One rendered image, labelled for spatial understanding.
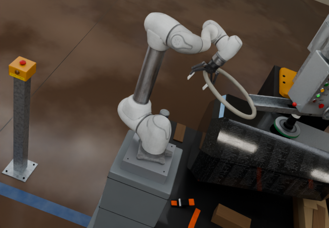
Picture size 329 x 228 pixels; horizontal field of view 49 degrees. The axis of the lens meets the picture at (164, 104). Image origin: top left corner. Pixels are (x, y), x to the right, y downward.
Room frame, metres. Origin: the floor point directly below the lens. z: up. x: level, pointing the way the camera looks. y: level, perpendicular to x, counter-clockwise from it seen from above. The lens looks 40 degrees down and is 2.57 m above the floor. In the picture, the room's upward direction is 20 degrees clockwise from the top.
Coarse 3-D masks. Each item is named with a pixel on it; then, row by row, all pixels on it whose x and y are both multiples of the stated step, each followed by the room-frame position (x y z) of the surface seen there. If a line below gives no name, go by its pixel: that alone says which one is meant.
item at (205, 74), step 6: (204, 72) 2.04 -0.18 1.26; (222, 72) 2.29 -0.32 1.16; (204, 78) 2.00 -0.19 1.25; (228, 78) 2.30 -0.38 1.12; (210, 84) 1.94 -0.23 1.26; (240, 90) 2.26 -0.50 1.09; (216, 96) 1.87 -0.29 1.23; (246, 96) 2.22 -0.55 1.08; (222, 102) 1.85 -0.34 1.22; (252, 102) 2.16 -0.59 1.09; (228, 108) 1.84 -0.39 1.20; (234, 108) 1.86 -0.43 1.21; (252, 108) 2.10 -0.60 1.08; (240, 114) 1.86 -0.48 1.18; (246, 114) 1.90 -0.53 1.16; (252, 114) 1.97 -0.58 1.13
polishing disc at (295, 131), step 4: (276, 120) 2.37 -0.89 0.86; (280, 120) 2.39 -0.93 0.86; (284, 120) 2.41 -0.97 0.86; (276, 124) 2.32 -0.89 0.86; (280, 124) 2.34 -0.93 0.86; (296, 124) 2.42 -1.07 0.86; (280, 128) 2.29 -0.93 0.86; (284, 128) 2.31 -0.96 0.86; (296, 128) 2.36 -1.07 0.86; (284, 132) 2.26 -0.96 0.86; (288, 132) 2.28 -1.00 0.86; (292, 132) 2.30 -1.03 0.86; (296, 132) 2.31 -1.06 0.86; (292, 136) 2.26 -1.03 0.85; (296, 136) 2.28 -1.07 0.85
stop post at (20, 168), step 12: (24, 60) 1.73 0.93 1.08; (12, 72) 1.63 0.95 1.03; (24, 72) 1.63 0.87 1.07; (24, 84) 1.65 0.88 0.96; (24, 96) 1.65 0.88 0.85; (24, 108) 1.66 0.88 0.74; (24, 120) 1.66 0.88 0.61; (24, 132) 1.67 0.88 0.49; (24, 144) 1.67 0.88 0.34; (24, 156) 1.68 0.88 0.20; (12, 168) 1.66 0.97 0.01; (24, 168) 1.68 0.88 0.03; (24, 180) 1.60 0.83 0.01
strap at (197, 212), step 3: (195, 210) 1.89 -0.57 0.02; (198, 210) 1.90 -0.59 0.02; (195, 213) 1.86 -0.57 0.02; (198, 213) 1.87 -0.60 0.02; (192, 216) 1.82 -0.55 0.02; (195, 216) 1.84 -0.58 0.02; (192, 219) 1.80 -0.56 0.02; (195, 219) 1.81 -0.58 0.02; (192, 222) 1.77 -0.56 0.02; (195, 222) 1.78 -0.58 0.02; (189, 225) 1.73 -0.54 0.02; (192, 225) 1.74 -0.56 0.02
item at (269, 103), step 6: (252, 96) 2.23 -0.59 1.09; (258, 96) 2.25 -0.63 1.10; (264, 96) 2.27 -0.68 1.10; (270, 96) 2.30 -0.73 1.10; (258, 102) 2.23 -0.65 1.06; (264, 102) 2.26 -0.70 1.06; (270, 102) 2.29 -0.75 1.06; (276, 102) 2.32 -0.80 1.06; (282, 102) 2.34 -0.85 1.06; (288, 102) 2.36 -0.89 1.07; (258, 108) 2.13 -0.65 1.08; (264, 108) 2.15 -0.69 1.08; (270, 108) 2.17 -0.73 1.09; (276, 108) 2.19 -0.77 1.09; (282, 108) 2.21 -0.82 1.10; (288, 108) 2.24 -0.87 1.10; (300, 114) 2.29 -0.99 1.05; (306, 114) 2.31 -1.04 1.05; (312, 114) 2.33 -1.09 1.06; (318, 114) 2.36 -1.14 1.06
